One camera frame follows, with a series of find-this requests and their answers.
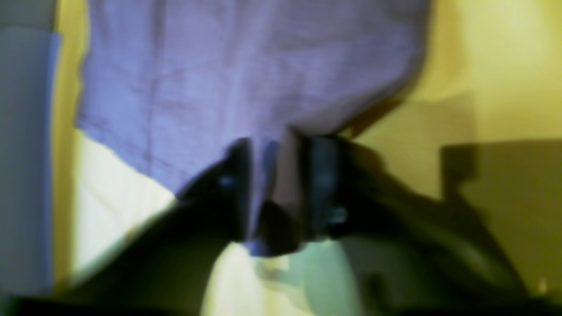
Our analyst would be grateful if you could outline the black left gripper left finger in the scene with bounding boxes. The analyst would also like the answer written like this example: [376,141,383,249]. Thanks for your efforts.
[57,138,255,316]

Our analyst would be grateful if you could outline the brown T-shirt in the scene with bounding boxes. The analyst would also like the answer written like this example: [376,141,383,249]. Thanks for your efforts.
[76,0,431,257]

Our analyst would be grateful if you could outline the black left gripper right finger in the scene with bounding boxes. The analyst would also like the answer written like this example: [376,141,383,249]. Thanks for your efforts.
[303,136,532,316]

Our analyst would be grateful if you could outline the yellow tablecloth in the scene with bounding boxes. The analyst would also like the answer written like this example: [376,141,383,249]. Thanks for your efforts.
[54,0,561,316]

